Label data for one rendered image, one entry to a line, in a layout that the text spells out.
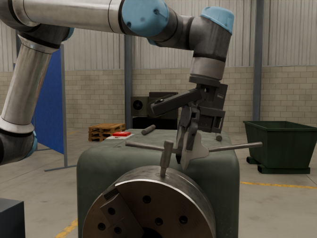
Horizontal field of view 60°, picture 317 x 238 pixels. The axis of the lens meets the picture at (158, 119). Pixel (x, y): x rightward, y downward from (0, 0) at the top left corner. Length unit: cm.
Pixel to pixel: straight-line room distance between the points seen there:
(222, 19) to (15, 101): 63
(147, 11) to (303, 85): 1051
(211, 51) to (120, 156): 41
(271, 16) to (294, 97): 297
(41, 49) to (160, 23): 44
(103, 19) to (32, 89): 40
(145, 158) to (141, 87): 1023
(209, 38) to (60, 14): 32
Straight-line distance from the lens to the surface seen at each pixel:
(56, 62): 582
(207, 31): 62
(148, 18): 51
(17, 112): 93
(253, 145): 71
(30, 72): 89
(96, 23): 60
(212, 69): 61
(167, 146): 63
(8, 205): 96
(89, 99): 1184
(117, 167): 81
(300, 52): 1102
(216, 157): 79
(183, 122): 64
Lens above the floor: 143
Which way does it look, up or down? 5 degrees down
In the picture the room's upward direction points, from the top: straight up
